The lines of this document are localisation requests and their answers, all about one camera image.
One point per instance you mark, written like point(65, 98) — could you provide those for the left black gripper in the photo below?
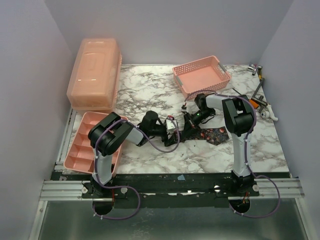
point(169, 141)

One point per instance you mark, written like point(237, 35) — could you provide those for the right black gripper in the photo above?
point(188, 122)

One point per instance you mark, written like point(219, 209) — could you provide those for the dark floral necktie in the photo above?
point(214, 136)

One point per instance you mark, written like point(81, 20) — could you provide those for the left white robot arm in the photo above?
point(111, 132)

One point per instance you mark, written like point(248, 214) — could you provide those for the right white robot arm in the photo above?
point(240, 120)

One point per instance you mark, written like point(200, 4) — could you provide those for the pink perforated basket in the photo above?
point(202, 75)

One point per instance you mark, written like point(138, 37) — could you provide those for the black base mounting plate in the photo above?
point(171, 190)

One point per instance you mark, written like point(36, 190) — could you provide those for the grey metal clamp tool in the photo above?
point(258, 102)

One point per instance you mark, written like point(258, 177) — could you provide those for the pink divided organizer tray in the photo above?
point(80, 156)

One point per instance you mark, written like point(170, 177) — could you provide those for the pink translucent storage box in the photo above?
point(94, 80)

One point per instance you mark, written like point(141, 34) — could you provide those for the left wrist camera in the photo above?
point(171, 125)

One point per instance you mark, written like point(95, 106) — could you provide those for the aluminium rail frame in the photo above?
point(279, 187)

